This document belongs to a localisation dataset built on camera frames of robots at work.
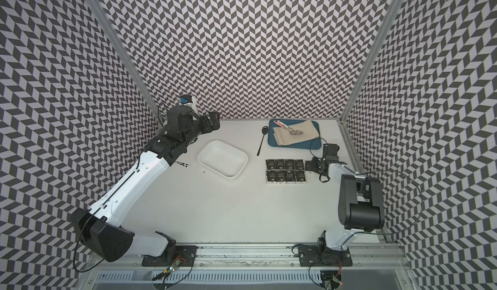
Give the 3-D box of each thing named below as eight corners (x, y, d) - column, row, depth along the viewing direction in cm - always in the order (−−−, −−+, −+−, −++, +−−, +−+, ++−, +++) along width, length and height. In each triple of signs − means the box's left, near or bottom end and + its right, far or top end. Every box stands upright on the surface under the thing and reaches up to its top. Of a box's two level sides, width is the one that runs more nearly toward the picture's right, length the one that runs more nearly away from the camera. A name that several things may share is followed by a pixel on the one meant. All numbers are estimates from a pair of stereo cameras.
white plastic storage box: (197, 163, 101) (194, 156, 96) (217, 141, 110) (215, 134, 106) (236, 184, 94) (235, 178, 89) (253, 158, 103) (253, 152, 98)
